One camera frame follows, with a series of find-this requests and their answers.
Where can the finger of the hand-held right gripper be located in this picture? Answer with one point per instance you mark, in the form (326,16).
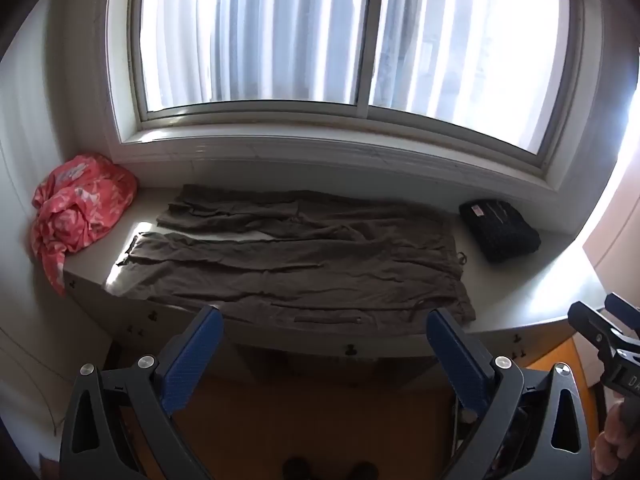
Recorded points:
(592,325)
(622,310)

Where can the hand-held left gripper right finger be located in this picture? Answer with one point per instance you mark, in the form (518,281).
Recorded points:
(457,360)

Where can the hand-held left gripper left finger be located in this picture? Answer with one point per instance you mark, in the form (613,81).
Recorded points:
(195,355)

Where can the brown pants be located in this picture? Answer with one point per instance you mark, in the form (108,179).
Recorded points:
(300,270)

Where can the person's right hand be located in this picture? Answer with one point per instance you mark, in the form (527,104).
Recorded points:
(610,447)

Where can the black folded garment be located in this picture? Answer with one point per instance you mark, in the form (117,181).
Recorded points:
(500,232)

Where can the person's right foot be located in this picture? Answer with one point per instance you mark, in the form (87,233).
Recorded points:
(364,472)

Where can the person's foot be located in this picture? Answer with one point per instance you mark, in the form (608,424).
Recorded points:
(364,472)
(297,470)

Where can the person's left foot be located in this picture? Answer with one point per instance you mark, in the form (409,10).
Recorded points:
(297,470)

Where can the red floral cloth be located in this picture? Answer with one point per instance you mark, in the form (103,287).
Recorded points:
(80,210)

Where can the white framed window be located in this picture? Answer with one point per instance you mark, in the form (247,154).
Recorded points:
(350,35)

